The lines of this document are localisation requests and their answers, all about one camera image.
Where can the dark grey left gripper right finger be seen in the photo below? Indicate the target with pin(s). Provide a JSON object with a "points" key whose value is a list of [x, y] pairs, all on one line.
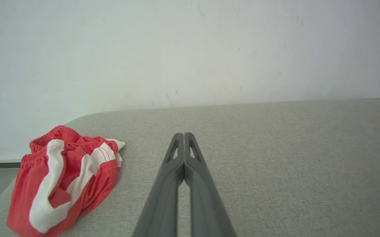
{"points": [[206, 200]]}

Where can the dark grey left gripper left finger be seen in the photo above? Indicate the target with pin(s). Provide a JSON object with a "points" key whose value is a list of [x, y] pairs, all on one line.
{"points": [[163, 197]]}

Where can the red and white shorts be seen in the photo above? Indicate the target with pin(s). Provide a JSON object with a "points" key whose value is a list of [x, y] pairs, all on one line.
{"points": [[61, 184]]}

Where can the grey fabric sofa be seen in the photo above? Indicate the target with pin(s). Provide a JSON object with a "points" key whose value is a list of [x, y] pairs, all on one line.
{"points": [[242, 164]]}

